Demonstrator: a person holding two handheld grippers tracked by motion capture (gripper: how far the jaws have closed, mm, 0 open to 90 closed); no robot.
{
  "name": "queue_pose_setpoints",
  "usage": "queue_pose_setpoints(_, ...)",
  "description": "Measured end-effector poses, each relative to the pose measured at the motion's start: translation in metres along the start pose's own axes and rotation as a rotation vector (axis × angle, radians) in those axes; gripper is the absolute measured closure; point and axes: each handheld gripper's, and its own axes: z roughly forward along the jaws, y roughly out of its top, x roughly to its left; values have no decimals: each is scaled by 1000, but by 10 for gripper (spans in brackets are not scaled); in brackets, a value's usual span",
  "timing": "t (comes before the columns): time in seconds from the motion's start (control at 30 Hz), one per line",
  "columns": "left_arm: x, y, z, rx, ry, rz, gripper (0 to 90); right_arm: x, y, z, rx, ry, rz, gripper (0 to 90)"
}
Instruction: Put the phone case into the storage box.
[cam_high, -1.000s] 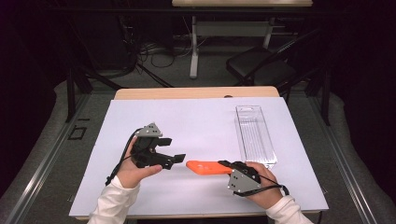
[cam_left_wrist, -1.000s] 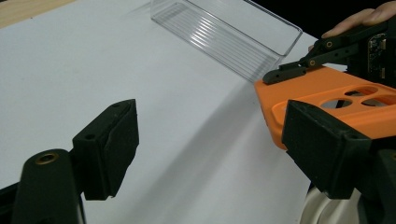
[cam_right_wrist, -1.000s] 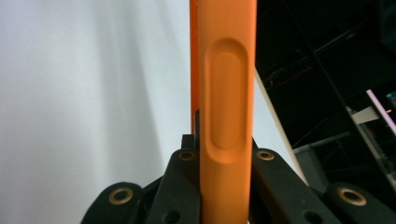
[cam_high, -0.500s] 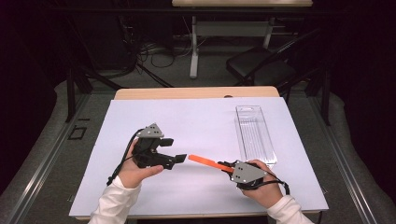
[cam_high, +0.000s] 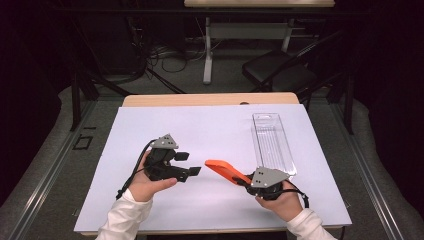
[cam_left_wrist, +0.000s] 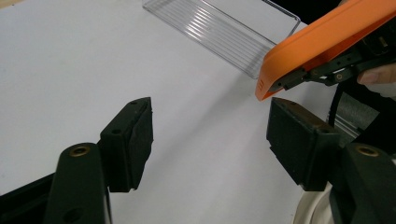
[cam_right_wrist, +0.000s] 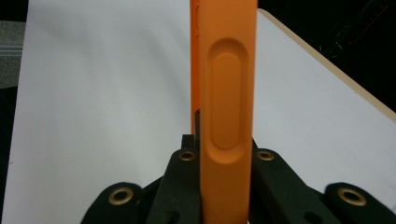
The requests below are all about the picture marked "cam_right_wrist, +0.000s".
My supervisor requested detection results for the orange phone case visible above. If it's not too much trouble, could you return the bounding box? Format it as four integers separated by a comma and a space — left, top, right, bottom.
190, 0, 259, 224

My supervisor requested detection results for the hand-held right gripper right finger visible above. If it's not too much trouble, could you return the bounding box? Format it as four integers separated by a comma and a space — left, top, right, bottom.
248, 138, 344, 224

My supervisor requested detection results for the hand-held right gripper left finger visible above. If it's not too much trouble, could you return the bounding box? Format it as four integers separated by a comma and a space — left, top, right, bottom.
153, 133, 202, 224

